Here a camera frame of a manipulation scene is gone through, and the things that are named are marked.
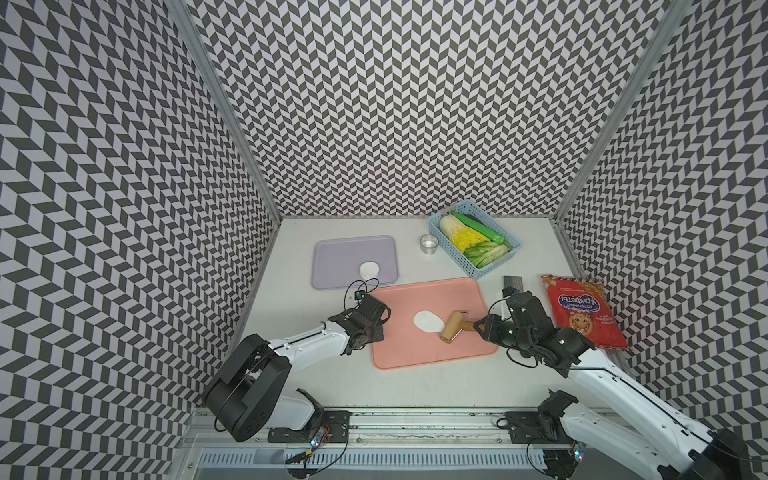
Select light blue perforated plastic basket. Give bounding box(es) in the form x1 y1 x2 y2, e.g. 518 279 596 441
428 200 522 279

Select wooden rolling pin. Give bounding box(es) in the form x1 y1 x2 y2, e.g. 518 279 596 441
439 311 475 344

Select red snack bag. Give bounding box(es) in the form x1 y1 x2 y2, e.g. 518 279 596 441
541 275 629 349

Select purple plastic tray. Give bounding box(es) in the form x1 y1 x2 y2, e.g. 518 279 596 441
311 235 399 290

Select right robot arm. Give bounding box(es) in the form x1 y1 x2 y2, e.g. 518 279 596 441
472 288 756 479

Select metal rectangular dough scraper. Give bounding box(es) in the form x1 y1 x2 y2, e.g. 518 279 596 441
503 275 524 292

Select stack of white dumpling wrappers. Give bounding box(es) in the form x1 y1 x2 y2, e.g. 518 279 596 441
359 261 380 280

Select white dough piece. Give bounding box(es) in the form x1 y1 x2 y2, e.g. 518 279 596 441
413 310 445 334

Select pink cutting board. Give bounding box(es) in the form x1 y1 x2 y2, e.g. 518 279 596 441
372 278 497 370

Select green lettuce leaves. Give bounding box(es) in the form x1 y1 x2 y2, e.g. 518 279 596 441
463 241 510 269

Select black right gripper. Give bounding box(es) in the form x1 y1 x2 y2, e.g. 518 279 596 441
473 313 535 350

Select yellow napa cabbage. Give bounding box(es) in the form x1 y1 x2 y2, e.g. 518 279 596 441
439 214 489 253

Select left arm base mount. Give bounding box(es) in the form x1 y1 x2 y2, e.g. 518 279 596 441
266 389 351 444

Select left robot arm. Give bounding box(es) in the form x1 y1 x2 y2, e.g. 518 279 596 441
202 294 391 442

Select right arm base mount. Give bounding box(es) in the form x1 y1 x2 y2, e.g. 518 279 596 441
496 390 579 445

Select metal base rail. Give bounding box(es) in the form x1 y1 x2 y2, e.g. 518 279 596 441
179 407 667 475

